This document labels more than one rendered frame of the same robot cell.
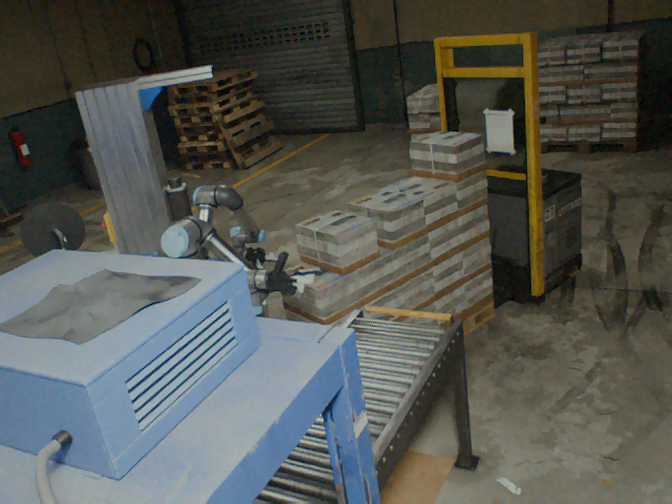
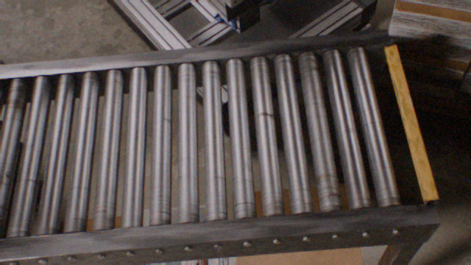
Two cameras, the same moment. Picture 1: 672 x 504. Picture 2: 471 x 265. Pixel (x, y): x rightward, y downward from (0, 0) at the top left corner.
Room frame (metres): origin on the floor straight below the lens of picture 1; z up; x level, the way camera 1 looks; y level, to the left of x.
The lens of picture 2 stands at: (2.03, -0.65, 1.87)
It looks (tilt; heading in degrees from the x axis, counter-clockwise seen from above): 60 degrees down; 64
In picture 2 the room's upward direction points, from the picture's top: 8 degrees counter-clockwise
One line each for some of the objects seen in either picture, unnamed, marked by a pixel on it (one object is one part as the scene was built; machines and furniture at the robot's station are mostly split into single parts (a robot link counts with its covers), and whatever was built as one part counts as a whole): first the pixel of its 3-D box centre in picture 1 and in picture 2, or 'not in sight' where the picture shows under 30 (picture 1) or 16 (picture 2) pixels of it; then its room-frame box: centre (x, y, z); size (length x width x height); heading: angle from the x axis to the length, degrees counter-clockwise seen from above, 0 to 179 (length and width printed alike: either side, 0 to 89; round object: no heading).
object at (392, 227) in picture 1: (385, 219); not in sight; (3.60, -0.34, 0.95); 0.38 x 0.29 x 0.23; 38
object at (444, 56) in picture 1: (452, 162); not in sight; (4.49, -0.96, 0.97); 0.09 x 0.09 x 1.75; 38
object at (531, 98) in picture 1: (532, 172); not in sight; (3.97, -1.36, 0.97); 0.09 x 0.09 x 1.75; 38
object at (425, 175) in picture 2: (407, 312); (409, 118); (2.66, -0.30, 0.81); 0.43 x 0.03 x 0.02; 60
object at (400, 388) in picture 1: (358, 383); (188, 140); (2.20, -0.02, 0.77); 0.47 x 0.05 x 0.05; 60
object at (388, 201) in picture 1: (386, 200); not in sight; (3.58, -0.36, 1.06); 0.37 x 0.29 x 0.01; 38
